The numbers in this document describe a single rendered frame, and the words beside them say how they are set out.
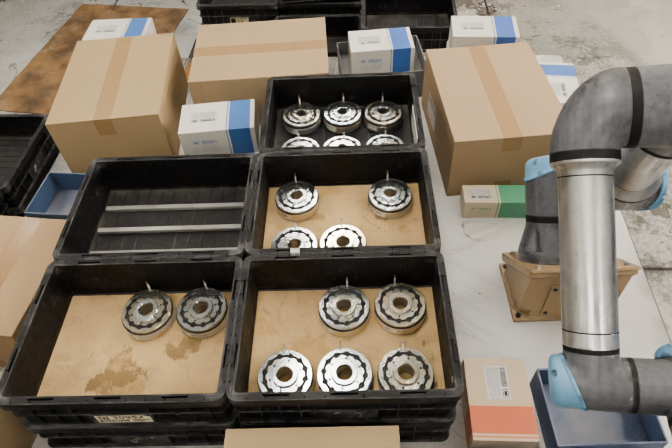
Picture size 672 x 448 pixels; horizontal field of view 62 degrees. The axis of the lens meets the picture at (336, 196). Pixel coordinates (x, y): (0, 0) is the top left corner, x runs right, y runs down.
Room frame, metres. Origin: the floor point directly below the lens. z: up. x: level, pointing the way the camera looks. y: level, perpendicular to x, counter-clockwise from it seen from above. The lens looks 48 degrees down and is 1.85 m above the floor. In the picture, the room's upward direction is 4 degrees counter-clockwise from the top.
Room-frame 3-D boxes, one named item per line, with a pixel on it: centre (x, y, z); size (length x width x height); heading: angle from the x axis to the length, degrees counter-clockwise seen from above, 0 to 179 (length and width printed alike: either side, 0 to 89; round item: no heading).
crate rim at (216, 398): (0.54, 0.40, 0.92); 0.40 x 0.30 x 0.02; 87
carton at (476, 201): (0.95, -0.45, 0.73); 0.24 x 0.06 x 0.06; 85
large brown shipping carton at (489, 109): (1.21, -0.44, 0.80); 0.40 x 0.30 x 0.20; 1
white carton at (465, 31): (1.54, -0.50, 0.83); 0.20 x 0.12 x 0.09; 82
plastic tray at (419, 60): (1.54, -0.17, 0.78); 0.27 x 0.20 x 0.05; 93
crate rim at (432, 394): (0.53, 0.00, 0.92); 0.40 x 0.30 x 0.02; 87
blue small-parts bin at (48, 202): (1.04, 0.70, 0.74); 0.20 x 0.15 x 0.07; 81
